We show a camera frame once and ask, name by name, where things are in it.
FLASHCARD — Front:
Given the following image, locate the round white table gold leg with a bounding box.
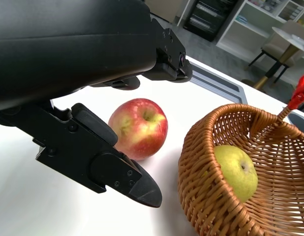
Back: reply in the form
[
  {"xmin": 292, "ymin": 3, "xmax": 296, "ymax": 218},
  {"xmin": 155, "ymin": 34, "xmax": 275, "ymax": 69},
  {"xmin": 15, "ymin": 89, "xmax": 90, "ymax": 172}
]
[{"xmin": 252, "ymin": 26, "xmax": 304, "ymax": 90}]

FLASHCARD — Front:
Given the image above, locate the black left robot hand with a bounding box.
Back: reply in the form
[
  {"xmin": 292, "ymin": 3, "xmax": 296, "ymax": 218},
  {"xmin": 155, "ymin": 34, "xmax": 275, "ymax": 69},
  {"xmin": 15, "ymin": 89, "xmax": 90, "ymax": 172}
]
[{"xmin": 0, "ymin": 0, "xmax": 193, "ymax": 208}]

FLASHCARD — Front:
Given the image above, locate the white cubby shelf unit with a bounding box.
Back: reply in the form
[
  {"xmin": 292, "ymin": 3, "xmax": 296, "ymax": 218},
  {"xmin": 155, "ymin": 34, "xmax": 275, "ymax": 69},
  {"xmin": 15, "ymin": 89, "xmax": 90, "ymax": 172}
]
[{"xmin": 215, "ymin": 0, "xmax": 304, "ymax": 59}]

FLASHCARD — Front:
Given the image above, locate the beige upholstered chair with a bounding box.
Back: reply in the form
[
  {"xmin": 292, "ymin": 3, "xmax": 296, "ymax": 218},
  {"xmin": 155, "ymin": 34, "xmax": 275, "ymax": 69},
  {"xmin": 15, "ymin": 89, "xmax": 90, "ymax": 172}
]
[{"xmin": 247, "ymin": 19, "xmax": 303, "ymax": 84}]

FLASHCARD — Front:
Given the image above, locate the black glass cabinet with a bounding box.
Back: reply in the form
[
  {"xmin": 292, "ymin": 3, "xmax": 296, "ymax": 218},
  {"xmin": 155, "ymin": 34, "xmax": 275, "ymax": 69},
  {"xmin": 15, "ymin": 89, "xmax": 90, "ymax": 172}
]
[{"xmin": 183, "ymin": 0, "xmax": 238, "ymax": 42}]

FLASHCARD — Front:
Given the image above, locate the wicker basket with red handle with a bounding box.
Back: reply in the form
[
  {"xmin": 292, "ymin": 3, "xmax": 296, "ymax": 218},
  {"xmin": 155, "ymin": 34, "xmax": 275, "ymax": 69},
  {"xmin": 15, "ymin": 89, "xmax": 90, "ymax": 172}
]
[{"xmin": 178, "ymin": 69, "xmax": 304, "ymax": 236}]

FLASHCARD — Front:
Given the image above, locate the red apple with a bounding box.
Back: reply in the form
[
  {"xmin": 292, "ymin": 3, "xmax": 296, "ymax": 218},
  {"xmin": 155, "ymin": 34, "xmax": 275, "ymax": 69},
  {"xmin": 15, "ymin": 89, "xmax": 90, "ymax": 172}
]
[{"xmin": 108, "ymin": 98, "xmax": 169, "ymax": 161}]

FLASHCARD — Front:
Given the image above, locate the green pear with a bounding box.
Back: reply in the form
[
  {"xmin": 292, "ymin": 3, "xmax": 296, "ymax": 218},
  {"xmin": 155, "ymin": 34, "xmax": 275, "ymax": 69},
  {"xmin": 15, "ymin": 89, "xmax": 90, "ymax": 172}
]
[{"xmin": 213, "ymin": 144, "xmax": 259, "ymax": 204}]

